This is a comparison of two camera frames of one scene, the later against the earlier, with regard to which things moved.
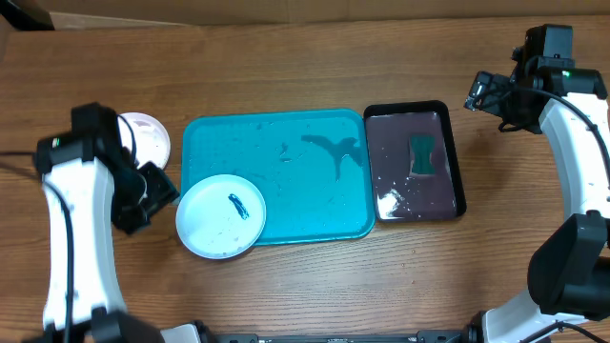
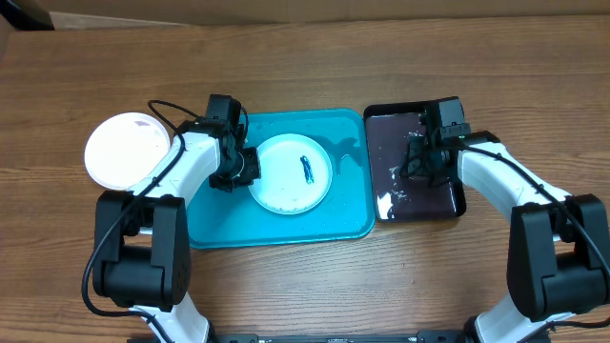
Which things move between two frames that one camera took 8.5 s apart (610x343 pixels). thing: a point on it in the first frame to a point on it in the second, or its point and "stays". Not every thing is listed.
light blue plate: [220, 216] to [295, 174]
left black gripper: [164, 191] to [253, 171]
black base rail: [427, 336] stays
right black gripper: [489, 104] to [415, 167]
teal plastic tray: [312, 169] stays
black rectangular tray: [398, 195] stays
